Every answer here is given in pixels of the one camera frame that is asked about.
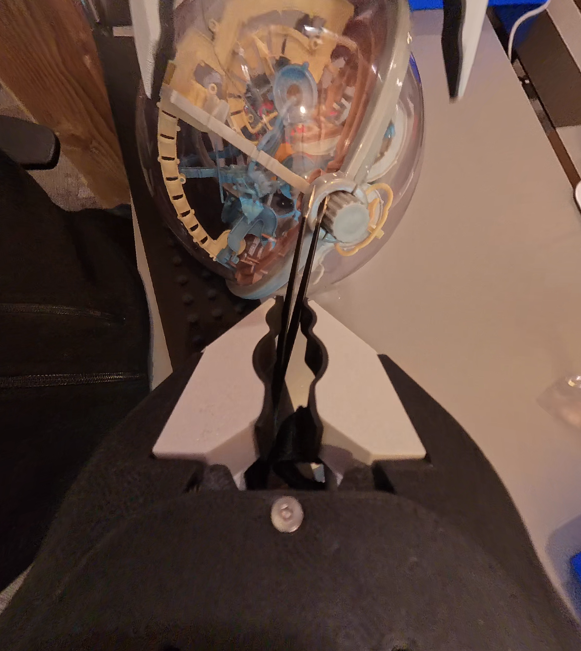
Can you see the black chair armrest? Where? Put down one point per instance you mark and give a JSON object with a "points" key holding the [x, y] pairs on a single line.
{"points": [[16, 137]]}

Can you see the black tweezers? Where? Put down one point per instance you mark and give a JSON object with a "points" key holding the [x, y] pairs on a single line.
{"points": [[301, 264]]}

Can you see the black perforated pad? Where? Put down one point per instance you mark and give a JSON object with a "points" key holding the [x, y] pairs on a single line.
{"points": [[199, 305]]}

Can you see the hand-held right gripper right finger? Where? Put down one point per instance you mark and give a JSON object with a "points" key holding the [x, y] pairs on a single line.
{"points": [[367, 412]]}

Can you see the clear maze ball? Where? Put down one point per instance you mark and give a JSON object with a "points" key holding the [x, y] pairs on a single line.
{"points": [[280, 142]]}

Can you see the person's black clothing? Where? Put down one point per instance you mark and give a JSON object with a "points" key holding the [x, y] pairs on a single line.
{"points": [[46, 356]]}

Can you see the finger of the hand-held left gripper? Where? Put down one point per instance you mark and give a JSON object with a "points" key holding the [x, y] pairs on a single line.
{"points": [[465, 41], [153, 41]]}

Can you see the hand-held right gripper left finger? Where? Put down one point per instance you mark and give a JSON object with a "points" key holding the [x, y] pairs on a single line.
{"points": [[214, 407]]}

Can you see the blue labelled storage bin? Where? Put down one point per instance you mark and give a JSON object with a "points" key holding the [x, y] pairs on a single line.
{"points": [[514, 12]]}

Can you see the small clear dome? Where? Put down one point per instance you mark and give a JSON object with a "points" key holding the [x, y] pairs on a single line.
{"points": [[580, 402]]}

